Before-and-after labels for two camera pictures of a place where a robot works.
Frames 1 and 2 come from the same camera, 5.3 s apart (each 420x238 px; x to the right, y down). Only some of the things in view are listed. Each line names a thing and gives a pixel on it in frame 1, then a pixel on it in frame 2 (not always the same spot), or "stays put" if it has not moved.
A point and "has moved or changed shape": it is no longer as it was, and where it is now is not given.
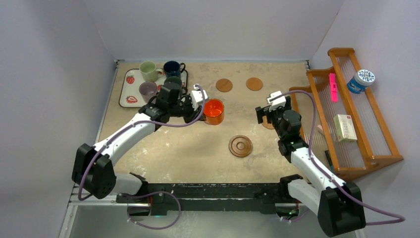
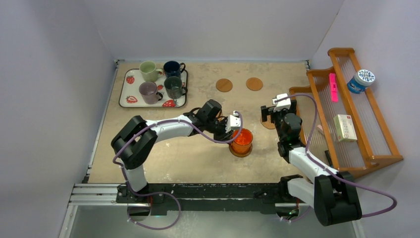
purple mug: x=147 y=89 stays put
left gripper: x=192 y=111 -> x=224 y=135
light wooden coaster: x=224 y=85 stays put
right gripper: x=265 y=111 stays put
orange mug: x=214 y=111 has moved or changed shape
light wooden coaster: x=254 y=84 stays put
